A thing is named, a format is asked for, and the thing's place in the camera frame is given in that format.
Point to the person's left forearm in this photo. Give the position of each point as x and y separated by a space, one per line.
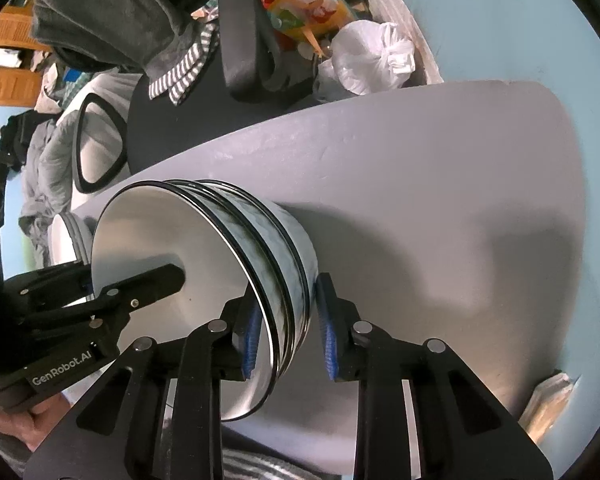
0 455

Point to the green checkered tablecloth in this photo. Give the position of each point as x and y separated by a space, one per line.
82 92

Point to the white plate with dark rim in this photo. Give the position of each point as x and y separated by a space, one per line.
79 232
60 242

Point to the orange plastic bag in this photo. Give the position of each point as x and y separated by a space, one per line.
305 5

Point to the person's left hand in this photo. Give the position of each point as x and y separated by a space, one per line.
25 425

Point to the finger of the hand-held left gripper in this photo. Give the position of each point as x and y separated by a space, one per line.
150 285
50 287

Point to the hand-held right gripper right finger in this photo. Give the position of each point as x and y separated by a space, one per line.
327 335

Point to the dark grey hoodie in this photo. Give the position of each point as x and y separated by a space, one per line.
105 25

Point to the black garment pile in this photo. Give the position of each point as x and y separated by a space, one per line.
25 125

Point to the orange wardrobe door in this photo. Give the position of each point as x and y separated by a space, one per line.
10 85
10 27

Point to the white tied trash bag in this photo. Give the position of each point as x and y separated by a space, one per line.
370 55

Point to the black office chair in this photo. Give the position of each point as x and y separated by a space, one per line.
190 125

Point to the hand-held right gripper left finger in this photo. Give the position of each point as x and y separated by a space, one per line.
252 345

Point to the zebra-striped cloth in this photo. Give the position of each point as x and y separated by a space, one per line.
260 467

